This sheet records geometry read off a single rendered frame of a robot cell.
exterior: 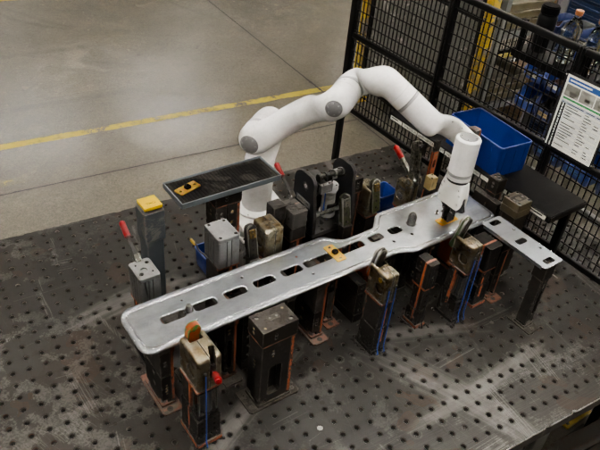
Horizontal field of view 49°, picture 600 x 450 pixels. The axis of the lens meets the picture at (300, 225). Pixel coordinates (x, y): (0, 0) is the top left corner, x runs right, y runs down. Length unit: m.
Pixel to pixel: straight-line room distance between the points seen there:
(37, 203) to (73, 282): 1.71
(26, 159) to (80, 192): 0.54
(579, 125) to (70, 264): 1.95
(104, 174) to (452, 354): 2.72
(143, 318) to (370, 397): 0.76
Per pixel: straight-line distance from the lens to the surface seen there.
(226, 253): 2.05
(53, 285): 2.53
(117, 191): 4.21
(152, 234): 2.12
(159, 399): 2.11
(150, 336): 1.88
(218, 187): 2.15
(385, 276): 2.05
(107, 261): 2.60
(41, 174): 4.45
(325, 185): 2.20
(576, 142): 2.68
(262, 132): 2.40
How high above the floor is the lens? 2.36
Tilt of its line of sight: 37 degrees down
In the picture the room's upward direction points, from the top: 6 degrees clockwise
